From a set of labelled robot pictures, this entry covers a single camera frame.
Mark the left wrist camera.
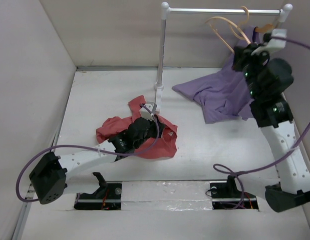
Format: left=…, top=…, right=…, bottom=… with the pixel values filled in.
left=139, top=101, right=157, bottom=121

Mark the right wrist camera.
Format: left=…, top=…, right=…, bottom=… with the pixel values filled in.
left=252, top=28, right=287, bottom=55

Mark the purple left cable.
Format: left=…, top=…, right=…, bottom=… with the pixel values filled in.
left=17, top=103, right=160, bottom=203

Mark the orange wooden hanger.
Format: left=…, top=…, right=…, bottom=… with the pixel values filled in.
left=254, top=23, right=274, bottom=33

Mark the red t shirt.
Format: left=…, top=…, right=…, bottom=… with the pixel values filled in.
left=96, top=95, right=177, bottom=159

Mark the purple cable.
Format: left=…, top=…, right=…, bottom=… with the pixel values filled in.
left=213, top=36, right=310, bottom=210
left=17, top=103, right=160, bottom=203

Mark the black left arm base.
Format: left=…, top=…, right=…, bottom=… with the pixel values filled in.
left=74, top=172, right=122, bottom=211

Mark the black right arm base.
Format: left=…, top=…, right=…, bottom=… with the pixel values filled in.
left=205, top=177, right=259, bottom=210

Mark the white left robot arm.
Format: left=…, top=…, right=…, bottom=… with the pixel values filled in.
left=29, top=115, right=165, bottom=205

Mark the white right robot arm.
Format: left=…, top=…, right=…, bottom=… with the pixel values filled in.
left=232, top=43, right=310, bottom=213

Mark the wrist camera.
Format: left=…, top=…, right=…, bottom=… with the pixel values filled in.
left=252, top=28, right=287, bottom=55
left=139, top=101, right=157, bottom=121

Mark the purple t shirt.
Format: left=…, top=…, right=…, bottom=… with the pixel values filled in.
left=171, top=26, right=260, bottom=124

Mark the light wooden hanger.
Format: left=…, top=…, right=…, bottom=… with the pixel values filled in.
left=204, top=5, right=251, bottom=53

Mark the white metal clothes rack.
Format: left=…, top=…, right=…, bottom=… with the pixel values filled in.
left=154, top=2, right=293, bottom=113

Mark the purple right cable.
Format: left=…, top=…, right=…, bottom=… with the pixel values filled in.
left=213, top=36, right=310, bottom=210

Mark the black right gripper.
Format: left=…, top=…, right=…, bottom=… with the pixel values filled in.
left=231, top=43, right=271, bottom=100

